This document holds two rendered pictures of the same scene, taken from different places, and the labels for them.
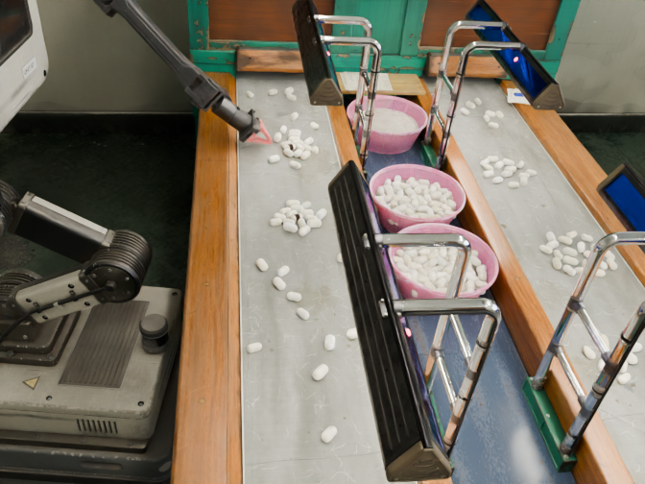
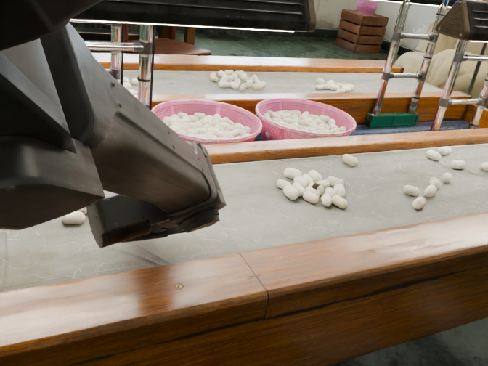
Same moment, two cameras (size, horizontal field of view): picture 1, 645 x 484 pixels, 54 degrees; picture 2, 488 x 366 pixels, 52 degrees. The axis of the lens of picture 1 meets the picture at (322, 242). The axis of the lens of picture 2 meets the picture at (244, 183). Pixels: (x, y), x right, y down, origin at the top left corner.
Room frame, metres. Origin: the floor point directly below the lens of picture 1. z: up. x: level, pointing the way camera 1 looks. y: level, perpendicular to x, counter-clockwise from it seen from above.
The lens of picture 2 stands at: (1.73, 0.84, 1.18)
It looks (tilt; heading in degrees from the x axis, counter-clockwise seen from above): 27 degrees down; 251
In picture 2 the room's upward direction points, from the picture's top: 9 degrees clockwise
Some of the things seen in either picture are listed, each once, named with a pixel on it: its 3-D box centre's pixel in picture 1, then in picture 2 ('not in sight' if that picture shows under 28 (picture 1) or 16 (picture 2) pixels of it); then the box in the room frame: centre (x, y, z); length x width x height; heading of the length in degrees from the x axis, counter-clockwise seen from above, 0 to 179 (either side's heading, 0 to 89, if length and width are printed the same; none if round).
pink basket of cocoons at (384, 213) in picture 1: (414, 204); (205, 136); (1.47, -0.25, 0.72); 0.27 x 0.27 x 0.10
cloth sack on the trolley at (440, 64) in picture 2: not in sight; (453, 80); (-0.82, -2.19, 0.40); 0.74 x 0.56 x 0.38; 13
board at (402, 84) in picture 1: (375, 83); not in sight; (2.12, -0.13, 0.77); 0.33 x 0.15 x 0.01; 100
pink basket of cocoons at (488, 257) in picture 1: (440, 271); (302, 131); (1.19, -0.29, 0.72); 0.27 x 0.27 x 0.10
